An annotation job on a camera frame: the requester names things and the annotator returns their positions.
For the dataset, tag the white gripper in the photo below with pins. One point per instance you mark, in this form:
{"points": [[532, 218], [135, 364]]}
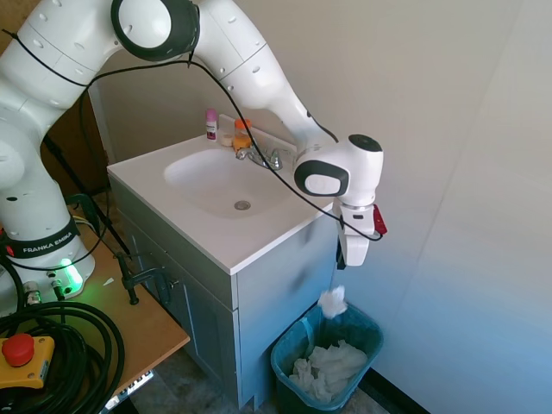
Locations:
{"points": [[357, 248]]}

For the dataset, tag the small white tissue ball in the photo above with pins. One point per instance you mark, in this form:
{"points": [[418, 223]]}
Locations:
{"points": [[333, 302]]}

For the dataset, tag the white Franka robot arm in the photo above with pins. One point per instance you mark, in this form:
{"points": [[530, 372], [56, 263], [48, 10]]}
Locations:
{"points": [[259, 77]]}

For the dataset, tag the teal plastic trash bin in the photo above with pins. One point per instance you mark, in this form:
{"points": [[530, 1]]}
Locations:
{"points": [[293, 390]]}

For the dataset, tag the grey vanity cabinet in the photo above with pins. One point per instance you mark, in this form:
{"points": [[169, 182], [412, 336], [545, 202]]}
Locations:
{"points": [[267, 310]]}

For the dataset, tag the crumpled white paper towel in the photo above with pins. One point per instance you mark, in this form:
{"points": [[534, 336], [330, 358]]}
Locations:
{"points": [[312, 381], [340, 355]]}

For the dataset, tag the chrome sink drain stopper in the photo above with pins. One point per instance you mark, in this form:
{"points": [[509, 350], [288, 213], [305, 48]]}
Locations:
{"points": [[242, 205]]}

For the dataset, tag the chrome faucet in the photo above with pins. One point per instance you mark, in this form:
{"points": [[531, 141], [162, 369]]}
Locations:
{"points": [[264, 156]]}

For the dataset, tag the white sink vanity top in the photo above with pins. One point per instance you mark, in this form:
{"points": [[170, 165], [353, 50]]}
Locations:
{"points": [[207, 233]]}

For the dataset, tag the orange soap bottle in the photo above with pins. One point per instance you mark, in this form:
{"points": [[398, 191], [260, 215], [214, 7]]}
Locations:
{"points": [[242, 136]]}

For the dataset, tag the pink and white bottle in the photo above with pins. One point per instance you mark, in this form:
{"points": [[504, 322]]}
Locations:
{"points": [[211, 127]]}

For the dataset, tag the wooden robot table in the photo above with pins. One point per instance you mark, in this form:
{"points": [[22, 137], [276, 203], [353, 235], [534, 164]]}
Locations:
{"points": [[146, 319]]}

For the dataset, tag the black metal clamp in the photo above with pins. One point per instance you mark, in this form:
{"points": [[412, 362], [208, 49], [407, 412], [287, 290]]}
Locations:
{"points": [[129, 280]]}

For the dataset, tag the small white paper scrap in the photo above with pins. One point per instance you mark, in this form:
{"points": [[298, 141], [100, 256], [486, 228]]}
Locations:
{"points": [[108, 282]]}

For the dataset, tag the table height control panel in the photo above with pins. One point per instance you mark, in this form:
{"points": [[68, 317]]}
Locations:
{"points": [[129, 386]]}

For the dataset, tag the brown wooden door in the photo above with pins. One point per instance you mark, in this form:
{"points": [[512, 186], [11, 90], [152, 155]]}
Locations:
{"points": [[77, 142]]}

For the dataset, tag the yellow emergency stop box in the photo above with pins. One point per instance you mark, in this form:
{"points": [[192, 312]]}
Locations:
{"points": [[23, 358]]}

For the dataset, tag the red wrist camera mount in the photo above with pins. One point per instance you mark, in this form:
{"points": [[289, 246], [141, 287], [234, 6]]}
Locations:
{"points": [[379, 221]]}

